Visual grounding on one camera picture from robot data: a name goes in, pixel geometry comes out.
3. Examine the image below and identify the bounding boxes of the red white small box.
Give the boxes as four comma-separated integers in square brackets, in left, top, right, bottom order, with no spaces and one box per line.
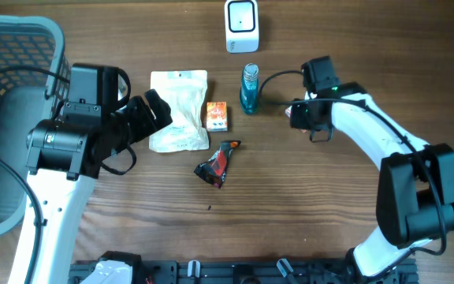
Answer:
[285,107,307,133]

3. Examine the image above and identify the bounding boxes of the white plastic pouch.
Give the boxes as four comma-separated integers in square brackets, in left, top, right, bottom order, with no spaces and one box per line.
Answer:
[149,70,210,153]

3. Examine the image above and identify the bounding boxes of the blue liquid plastic bottle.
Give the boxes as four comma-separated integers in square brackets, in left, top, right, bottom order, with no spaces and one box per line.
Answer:
[240,63,259,114]

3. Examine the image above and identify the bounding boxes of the orange snack packet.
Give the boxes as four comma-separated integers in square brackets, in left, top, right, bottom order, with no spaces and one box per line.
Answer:
[207,102,228,132]

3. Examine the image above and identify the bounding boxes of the red dark small package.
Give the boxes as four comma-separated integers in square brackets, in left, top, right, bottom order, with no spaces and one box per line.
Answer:
[194,140,241,189]

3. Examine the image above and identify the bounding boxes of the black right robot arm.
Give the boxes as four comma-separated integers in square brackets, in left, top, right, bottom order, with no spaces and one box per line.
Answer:
[290,56,454,283]

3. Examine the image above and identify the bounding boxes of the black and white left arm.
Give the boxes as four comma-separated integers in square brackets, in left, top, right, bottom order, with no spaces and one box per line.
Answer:
[9,63,172,283]

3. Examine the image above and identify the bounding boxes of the white barcode scanner box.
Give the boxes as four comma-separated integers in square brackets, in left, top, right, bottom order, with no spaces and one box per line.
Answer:
[224,0,260,54]

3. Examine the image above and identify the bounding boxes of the grey plastic mesh basket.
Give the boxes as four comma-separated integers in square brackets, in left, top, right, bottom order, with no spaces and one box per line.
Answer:
[0,15,70,235]

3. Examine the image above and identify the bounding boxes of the black right camera cable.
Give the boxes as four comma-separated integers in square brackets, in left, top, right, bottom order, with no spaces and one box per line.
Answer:
[258,69,448,257]

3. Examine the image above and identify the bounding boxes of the black camera cable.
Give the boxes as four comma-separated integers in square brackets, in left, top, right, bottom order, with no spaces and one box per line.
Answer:
[258,69,448,257]
[0,65,71,284]

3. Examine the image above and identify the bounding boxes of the black left camera cable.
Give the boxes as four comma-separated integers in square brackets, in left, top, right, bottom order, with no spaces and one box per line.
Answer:
[0,65,71,284]

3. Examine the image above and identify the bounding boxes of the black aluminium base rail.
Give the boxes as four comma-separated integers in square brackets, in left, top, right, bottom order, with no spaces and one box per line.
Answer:
[68,250,419,284]

